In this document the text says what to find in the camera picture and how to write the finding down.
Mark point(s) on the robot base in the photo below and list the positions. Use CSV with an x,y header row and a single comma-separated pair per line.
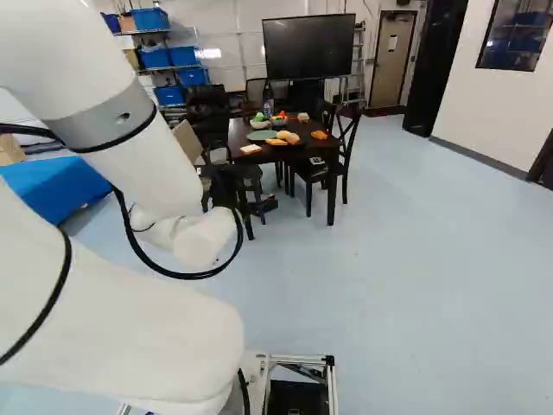
x,y
298,389

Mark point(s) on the yellow banana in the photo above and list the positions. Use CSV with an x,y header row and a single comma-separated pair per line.
x,y
275,141

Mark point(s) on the blue box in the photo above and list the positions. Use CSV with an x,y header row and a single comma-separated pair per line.
x,y
47,183

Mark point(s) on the orange bread piece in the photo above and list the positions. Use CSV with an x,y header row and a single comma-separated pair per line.
x,y
320,135

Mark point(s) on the green empty plate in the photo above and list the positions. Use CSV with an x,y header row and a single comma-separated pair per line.
x,y
258,135

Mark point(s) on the black mesh office chair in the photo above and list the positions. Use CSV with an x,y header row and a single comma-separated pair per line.
x,y
256,88

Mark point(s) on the large black screen on stand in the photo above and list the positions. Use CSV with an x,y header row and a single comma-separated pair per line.
x,y
309,45

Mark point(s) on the bowl of colourful fruit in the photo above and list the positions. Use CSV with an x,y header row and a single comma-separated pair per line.
x,y
279,118

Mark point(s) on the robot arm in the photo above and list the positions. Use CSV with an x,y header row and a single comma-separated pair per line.
x,y
129,328

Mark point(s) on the beige door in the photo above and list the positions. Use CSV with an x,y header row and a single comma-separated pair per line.
x,y
391,65

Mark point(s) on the dark wooden dining table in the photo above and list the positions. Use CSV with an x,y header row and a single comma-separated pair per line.
x,y
276,152

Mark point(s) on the clear water bottle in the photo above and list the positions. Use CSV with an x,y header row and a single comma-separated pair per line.
x,y
268,108

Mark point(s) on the cardboard box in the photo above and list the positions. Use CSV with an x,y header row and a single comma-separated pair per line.
x,y
188,140

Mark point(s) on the dark wooden cross-back chair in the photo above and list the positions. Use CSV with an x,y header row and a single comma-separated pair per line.
x,y
319,173

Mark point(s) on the metal shelf with blue bins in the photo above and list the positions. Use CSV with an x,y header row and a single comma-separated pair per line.
x,y
173,56

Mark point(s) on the croissant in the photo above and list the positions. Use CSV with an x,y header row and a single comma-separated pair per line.
x,y
288,136

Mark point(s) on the bowl of green vegetables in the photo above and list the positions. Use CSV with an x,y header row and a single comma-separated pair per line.
x,y
259,121

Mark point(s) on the black-and-white marker card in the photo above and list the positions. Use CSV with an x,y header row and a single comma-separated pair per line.
x,y
316,161

